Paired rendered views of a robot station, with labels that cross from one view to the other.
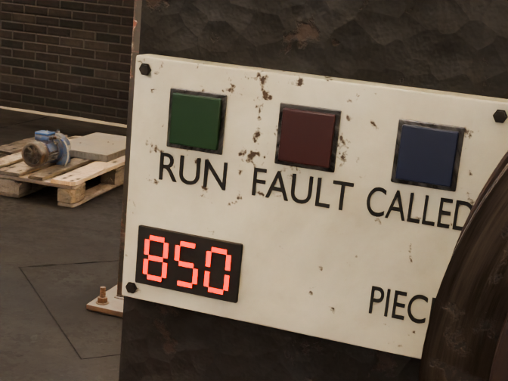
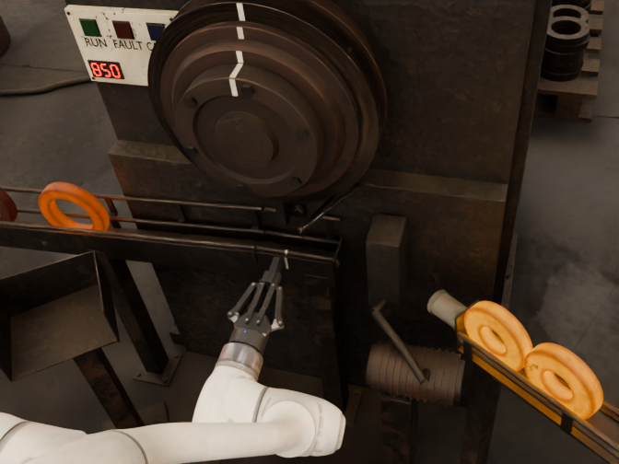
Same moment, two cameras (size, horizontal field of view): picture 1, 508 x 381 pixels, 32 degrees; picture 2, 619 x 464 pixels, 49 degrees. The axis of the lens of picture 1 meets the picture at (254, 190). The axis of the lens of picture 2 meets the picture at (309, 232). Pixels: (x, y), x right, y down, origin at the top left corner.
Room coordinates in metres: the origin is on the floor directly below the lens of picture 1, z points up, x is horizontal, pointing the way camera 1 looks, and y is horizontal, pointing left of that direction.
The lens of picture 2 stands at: (-0.73, -0.48, 1.90)
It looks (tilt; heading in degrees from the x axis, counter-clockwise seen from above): 46 degrees down; 5
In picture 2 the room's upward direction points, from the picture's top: 8 degrees counter-clockwise
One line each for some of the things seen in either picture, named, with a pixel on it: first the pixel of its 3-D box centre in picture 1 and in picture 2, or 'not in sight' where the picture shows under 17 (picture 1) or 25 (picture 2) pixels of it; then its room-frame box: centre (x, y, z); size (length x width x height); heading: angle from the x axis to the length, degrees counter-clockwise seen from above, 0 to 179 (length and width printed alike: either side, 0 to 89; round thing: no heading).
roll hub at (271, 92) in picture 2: not in sight; (248, 135); (0.29, -0.30, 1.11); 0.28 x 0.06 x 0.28; 73
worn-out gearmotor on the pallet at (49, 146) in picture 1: (55, 147); not in sight; (4.91, 1.15, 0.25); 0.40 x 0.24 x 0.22; 163
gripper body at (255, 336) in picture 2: not in sight; (251, 332); (0.12, -0.25, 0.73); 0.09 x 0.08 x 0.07; 163
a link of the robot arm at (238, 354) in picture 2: not in sight; (239, 363); (0.05, -0.23, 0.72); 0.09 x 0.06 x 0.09; 73
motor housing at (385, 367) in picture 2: not in sight; (414, 414); (0.16, -0.60, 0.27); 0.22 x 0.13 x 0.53; 73
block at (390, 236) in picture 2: not in sight; (388, 262); (0.33, -0.56, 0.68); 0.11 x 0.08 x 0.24; 163
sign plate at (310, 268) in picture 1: (302, 206); (132, 48); (0.59, -0.03, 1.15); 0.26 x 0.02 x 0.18; 73
